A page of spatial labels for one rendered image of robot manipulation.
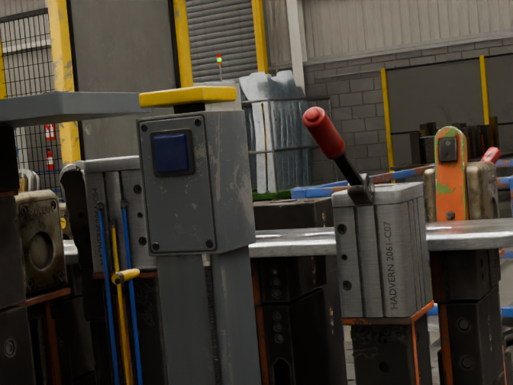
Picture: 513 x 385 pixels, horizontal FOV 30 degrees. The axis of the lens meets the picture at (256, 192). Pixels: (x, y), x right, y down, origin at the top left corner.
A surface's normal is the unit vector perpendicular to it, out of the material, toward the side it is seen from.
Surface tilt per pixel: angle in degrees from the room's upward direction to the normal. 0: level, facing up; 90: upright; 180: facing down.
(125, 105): 90
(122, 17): 89
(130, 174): 90
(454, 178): 78
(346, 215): 90
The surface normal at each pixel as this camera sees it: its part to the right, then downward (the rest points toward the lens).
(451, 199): -0.42, -0.12
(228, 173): 0.91, -0.06
